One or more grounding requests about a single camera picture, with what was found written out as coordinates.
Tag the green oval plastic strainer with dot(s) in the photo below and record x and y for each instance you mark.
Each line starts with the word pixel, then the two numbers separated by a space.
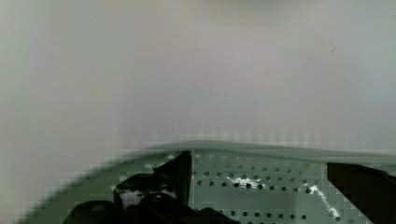
pixel 250 184

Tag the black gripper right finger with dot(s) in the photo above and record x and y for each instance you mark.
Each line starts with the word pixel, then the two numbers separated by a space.
pixel 372 191

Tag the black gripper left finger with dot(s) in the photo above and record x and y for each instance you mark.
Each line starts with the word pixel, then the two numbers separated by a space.
pixel 160 197

